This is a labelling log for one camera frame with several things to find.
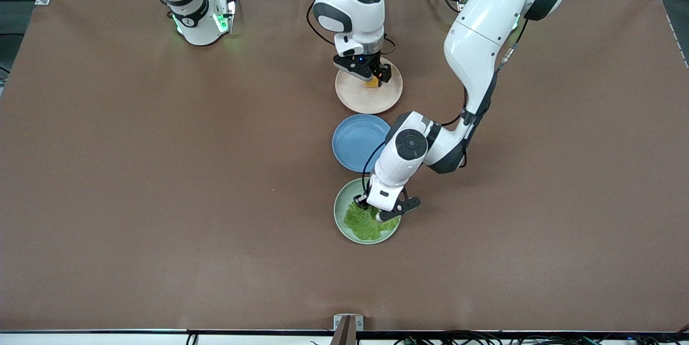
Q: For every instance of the brown table cover mat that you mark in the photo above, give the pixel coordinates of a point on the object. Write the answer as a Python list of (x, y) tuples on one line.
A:
[(161, 199)]

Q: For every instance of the light green round plate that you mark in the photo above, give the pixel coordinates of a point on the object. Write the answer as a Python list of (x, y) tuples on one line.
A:
[(342, 210)]

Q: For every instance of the beige round plate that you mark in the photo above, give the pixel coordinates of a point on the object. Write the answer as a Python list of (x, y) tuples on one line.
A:
[(366, 100)]

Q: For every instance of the blue round plate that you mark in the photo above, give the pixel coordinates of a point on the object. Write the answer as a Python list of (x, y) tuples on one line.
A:
[(355, 143)]

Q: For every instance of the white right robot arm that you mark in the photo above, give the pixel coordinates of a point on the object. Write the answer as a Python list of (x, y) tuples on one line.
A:
[(188, 11)]

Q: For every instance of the metal table edge bracket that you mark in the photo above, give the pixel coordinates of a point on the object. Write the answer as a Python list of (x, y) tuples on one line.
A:
[(347, 329)]

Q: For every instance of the yellow lemon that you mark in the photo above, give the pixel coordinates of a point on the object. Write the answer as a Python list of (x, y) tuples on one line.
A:
[(371, 83)]

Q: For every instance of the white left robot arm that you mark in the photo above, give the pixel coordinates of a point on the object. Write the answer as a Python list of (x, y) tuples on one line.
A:
[(484, 38)]

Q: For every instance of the green lettuce leaf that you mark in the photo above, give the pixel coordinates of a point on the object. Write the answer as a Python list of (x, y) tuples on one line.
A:
[(366, 226)]

